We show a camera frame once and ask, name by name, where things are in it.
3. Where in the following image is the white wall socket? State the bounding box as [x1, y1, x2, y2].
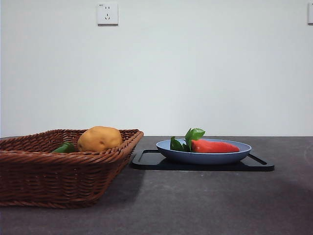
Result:
[97, 2, 119, 26]

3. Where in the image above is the blue round plate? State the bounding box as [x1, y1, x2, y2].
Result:
[156, 139, 252, 165]

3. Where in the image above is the orange carrot with green leaves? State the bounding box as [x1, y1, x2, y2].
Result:
[170, 127, 241, 154]

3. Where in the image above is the brown wicker basket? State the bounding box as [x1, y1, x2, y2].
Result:
[0, 129, 144, 210]

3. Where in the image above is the black flat tray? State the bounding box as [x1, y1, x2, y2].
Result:
[131, 149, 275, 172]

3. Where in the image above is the green chili pepper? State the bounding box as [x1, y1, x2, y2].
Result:
[51, 141, 76, 154]

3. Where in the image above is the yellow-brown potato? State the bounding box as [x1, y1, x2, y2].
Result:
[77, 126, 123, 152]

